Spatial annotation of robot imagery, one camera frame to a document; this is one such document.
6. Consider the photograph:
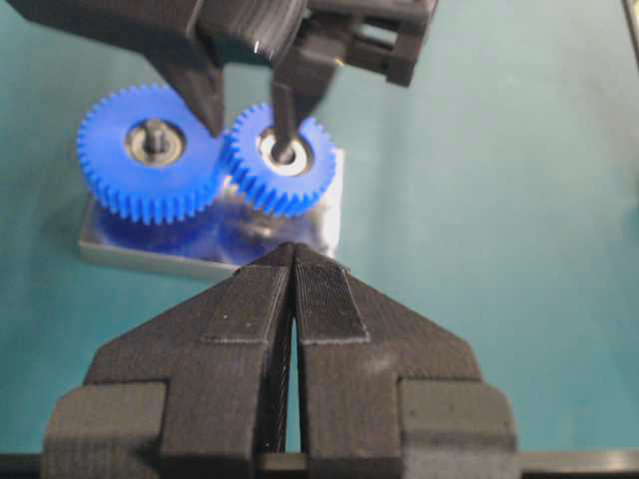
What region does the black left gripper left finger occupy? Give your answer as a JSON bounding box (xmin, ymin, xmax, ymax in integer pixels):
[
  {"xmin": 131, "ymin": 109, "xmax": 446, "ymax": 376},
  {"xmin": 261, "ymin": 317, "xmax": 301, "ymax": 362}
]
[{"xmin": 41, "ymin": 243, "xmax": 295, "ymax": 478}]

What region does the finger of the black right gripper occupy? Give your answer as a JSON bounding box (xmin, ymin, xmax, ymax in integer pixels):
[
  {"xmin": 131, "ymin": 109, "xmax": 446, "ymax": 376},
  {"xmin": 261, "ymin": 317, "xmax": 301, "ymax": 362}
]
[{"xmin": 10, "ymin": 0, "xmax": 224, "ymax": 137}]

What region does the large blue gear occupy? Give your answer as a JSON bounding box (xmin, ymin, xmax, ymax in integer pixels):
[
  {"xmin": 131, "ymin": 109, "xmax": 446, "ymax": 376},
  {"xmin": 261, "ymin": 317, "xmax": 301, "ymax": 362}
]
[{"xmin": 76, "ymin": 85, "xmax": 224, "ymax": 225}]

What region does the threaded steel shaft with collar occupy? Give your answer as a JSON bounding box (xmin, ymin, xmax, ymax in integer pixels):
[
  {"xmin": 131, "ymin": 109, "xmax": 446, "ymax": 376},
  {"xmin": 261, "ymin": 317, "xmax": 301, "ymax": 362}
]
[{"xmin": 271, "ymin": 140, "xmax": 296, "ymax": 165}]

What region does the threaded steel shaft in gear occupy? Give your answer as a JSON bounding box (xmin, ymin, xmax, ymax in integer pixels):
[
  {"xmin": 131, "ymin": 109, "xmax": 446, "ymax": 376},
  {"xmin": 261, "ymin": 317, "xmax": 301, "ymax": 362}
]
[{"xmin": 144, "ymin": 119, "xmax": 169, "ymax": 155}]

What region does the small blue gear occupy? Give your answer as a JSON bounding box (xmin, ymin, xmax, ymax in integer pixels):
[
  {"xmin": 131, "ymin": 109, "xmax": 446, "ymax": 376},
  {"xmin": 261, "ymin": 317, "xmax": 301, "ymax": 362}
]
[{"xmin": 221, "ymin": 103, "xmax": 336, "ymax": 218}]

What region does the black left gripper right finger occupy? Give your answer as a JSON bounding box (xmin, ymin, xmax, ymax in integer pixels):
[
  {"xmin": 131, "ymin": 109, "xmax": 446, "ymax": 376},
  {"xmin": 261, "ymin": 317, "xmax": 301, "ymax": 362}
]
[{"xmin": 295, "ymin": 246, "xmax": 518, "ymax": 478}]

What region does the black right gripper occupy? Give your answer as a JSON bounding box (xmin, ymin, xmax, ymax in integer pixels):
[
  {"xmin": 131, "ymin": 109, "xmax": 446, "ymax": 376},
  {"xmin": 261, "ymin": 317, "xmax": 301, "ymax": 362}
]
[{"xmin": 243, "ymin": 0, "xmax": 438, "ymax": 141}]

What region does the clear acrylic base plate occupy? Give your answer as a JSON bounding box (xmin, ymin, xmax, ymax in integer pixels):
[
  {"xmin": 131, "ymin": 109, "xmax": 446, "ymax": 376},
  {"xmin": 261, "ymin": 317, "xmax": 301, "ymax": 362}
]
[{"xmin": 78, "ymin": 149, "xmax": 345, "ymax": 280}]

